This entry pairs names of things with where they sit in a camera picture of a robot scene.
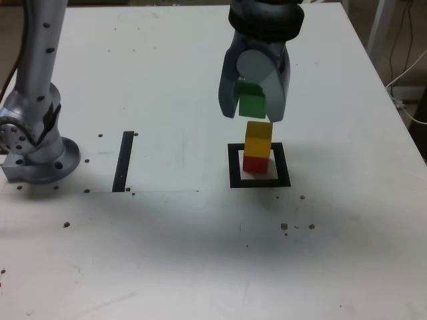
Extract white cable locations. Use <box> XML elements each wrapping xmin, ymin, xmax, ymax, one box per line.
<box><xmin>385</xmin><ymin>49</ymin><xmax>427</xmax><ymax>125</ymax></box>

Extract black tape square outline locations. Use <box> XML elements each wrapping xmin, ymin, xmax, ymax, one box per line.
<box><xmin>227</xmin><ymin>142</ymin><xmax>292</xmax><ymax>189</ymax></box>

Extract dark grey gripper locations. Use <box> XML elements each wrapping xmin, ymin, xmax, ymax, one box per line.
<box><xmin>218</xmin><ymin>31</ymin><xmax>292</xmax><ymax>123</ymax></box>

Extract red cube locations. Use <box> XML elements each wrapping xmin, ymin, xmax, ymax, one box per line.
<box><xmin>242</xmin><ymin>153</ymin><xmax>270</xmax><ymax>175</ymax></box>

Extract yellow cube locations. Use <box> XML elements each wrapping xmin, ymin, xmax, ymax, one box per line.
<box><xmin>245</xmin><ymin>120</ymin><xmax>274</xmax><ymax>158</ymax></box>

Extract black tape strip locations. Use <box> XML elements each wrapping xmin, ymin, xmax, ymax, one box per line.
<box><xmin>111</xmin><ymin>131</ymin><xmax>135</xmax><ymax>193</ymax></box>

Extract green cube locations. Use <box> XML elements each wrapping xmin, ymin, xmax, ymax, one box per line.
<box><xmin>234</xmin><ymin>79</ymin><xmax>267</xmax><ymax>119</ymax></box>

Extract white metal leg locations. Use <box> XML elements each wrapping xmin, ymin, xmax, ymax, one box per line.
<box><xmin>366</xmin><ymin>0</ymin><xmax>392</xmax><ymax>57</ymax></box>

